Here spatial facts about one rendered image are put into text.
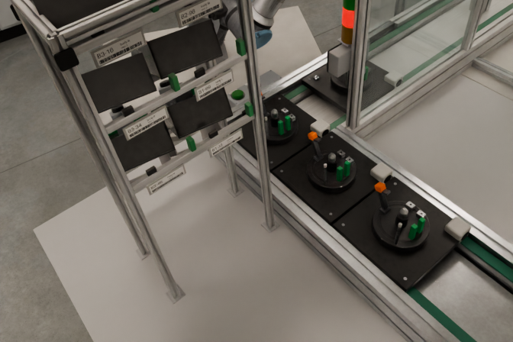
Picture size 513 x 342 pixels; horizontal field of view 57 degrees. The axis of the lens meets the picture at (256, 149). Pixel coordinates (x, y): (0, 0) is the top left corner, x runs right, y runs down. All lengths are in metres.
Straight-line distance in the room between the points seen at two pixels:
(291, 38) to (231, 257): 1.06
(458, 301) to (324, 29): 2.73
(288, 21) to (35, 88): 2.14
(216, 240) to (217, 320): 0.23
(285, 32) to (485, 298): 1.32
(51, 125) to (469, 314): 2.74
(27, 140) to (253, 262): 2.26
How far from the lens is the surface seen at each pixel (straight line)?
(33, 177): 3.05
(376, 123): 1.58
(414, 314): 1.17
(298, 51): 1.97
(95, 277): 1.41
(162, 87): 1.22
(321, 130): 1.43
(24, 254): 2.72
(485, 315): 1.25
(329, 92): 1.59
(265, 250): 1.33
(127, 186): 0.94
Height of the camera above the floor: 2.00
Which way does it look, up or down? 47 degrees down
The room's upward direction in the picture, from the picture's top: 7 degrees counter-clockwise
